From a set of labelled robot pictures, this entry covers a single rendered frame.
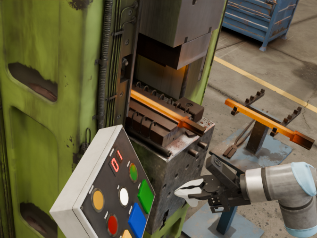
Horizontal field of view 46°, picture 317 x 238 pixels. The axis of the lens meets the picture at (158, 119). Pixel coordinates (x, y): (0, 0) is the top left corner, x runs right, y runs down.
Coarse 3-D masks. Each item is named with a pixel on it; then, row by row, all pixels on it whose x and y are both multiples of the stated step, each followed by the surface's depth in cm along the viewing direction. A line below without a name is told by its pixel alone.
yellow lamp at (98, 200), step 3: (96, 192) 89; (99, 192) 90; (93, 195) 88; (96, 195) 88; (99, 195) 90; (93, 198) 87; (96, 198) 88; (99, 198) 89; (102, 198) 91; (93, 201) 87; (96, 201) 88; (99, 201) 89; (102, 201) 90; (96, 204) 88; (99, 204) 89; (102, 204) 90; (96, 207) 88; (99, 207) 89
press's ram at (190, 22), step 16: (144, 0) 119; (160, 0) 115; (176, 0) 112; (192, 0) 115; (208, 0) 124; (224, 0) 133; (144, 16) 121; (160, 16) 117; (176, 16) 114; (192, 16) 120; (208, 16) 129; (144, 32) 124; (160, 32) 120; (176, 32) 116; (192, 32) 125; (208, 32) 134
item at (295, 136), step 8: (232, 104) 180; (240, 104) 180; (248, 112) 175; (256, 112) 176; (264, 120) 171; (272, 128) 170; (280, 128) 168; (288, 136) 167; (296, 136) 165; (304, 136) 163; (304, 144) 164; (312, 144) 162
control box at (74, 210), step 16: (112, 128) 109; (96, 144) 104; (112, 144) 101; (128, 144) 110; (80, 160) 100; (96, 160) 96; (128, 160) 108; (80, 176) 92; (96, 176) 91; (112, 176) 98; (128, 176) 106; (144, 176) 116; (64, 192) 89; (80, 192) 86; (112, 192) 96; (128, 192) 104; (64, 208) 83; (80, 208) 82; (96, 208) 88; (112, 208) 95; (128, 208) 102; (64, 224) 85; (80, 224) 84; (96, 224) 87; (128, 224) 101
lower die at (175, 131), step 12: (132, 84) 171; (132, 96) 161; (156, 96) 166; (132, 108) 155; (144, 108) 157; (168, 108) 159; (144, 120) 151; (156, 120) 151; (168, 120) 152; (144, 132) 150; (156, 132) 146; (168, 132) 147; (180, 132) 156
